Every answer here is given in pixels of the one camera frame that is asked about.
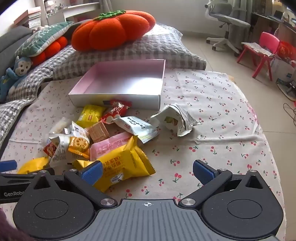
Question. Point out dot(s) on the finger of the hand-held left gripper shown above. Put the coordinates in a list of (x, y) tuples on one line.
[(8, 166), (16, 179)]

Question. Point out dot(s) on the torn white snack packet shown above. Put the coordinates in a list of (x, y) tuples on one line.
[(175, 118)]

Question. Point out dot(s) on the grey checkered pillow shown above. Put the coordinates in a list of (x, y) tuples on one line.
[(150, 51)]

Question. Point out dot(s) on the white black-print snack packet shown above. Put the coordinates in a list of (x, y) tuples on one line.
[(136, 127)]

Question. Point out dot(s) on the matte yellow snack packet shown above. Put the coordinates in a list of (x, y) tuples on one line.
[(32, 165), (124, 157)]

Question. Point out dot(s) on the grey sofa backrest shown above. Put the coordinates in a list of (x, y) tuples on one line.
[(11, 41)]

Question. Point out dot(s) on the red gift bag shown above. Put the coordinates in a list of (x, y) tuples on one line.
[(285, 51)]

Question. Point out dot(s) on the white grey office chair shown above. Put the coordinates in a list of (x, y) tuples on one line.
[(227, 22)]

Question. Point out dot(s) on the person's left forearm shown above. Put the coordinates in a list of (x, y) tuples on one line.
[(7, 227)]

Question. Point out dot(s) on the gold snack packet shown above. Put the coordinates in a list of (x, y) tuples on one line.
[(79, 163)]

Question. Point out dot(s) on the blue monkey plush toy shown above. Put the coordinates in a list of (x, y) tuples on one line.
[(19, 67)]

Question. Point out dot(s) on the folded newspaper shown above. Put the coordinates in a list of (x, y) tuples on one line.
[(256, 47)]

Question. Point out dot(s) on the white orange biscuit packet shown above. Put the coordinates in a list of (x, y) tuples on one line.
[(79, 144)]

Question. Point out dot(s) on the grey checkered blanket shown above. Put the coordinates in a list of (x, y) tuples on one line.
[(30, 83)]

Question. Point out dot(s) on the teal snowflake cushion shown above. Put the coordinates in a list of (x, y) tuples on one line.
[(39, 40)]

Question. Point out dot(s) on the white cardboard carton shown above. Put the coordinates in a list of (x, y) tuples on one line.
[(282, 69)]

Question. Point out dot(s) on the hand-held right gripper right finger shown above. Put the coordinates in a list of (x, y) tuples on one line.
[(204, 172)]

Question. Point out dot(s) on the red white candy packet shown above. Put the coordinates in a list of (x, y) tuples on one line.
[(115, 111)]

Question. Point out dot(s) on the cherry print bed sheet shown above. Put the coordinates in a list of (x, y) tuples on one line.
[(208, 115)]

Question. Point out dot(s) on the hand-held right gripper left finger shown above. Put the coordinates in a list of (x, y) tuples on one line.
[(91, 172)]

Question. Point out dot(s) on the grey curtain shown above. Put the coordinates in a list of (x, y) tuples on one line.
[(241, 11)]

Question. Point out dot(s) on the small orange pumpkin plush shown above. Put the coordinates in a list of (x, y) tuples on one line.
[(50, 49)]

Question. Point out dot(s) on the white pink-lined cardboard box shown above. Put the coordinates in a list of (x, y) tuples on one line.
[(120, 78)]

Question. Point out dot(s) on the red white-print snack packet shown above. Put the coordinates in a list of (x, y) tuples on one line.
[(49, 149)]

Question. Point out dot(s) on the wooden desk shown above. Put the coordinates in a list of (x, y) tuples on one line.
[(266, 18)]

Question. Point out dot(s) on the pink plastic child chair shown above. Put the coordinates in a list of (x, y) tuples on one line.
[(268, 40)]

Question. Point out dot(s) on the glossy yellow snack packet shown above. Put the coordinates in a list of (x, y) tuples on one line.
[(89, 115)]

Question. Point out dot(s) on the pink snack packet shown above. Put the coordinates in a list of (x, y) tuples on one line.
[(108, 144)]

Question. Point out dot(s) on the silver snack packet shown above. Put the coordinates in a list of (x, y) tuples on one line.
[(59, 150)]

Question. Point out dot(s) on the clear rice cracker packet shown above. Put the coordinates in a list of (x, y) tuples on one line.
[(61, 124)]

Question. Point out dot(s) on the stack of books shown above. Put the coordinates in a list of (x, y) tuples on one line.
[(32, 19)]

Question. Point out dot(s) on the white shelf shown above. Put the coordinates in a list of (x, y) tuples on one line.
[(69, 9)]

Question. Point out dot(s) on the clear wafer biscuit packet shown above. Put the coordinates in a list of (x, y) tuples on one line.
[(98, 132)]

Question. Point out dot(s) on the large orange pumpkin plush pillow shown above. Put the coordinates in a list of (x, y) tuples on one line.
[(111, 30)]

